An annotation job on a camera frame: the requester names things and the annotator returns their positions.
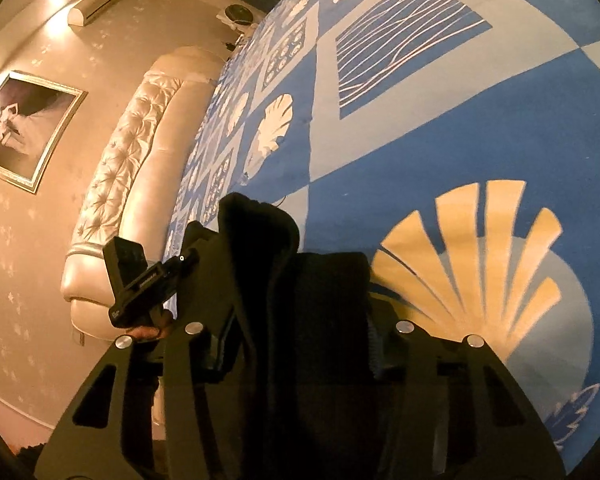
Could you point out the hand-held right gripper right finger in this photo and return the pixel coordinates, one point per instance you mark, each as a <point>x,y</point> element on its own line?
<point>376,345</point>

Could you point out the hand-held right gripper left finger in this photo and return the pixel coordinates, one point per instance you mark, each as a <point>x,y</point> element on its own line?
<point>226,347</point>

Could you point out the black pants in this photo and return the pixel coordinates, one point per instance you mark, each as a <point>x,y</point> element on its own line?
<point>290,320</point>

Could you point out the person's left hand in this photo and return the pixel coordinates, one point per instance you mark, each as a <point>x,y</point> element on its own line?
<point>147,332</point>

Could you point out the cream tufted headboard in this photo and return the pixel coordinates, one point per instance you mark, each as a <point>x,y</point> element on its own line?
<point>145,160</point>

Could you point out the blue shell printed blanket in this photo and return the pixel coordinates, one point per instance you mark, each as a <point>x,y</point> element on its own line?
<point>430,125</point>

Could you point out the white air conditioner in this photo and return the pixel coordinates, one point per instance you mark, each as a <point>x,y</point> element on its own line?
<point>110,0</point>

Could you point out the framed wall picture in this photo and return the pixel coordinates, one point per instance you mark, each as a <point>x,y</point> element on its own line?
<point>27,130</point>

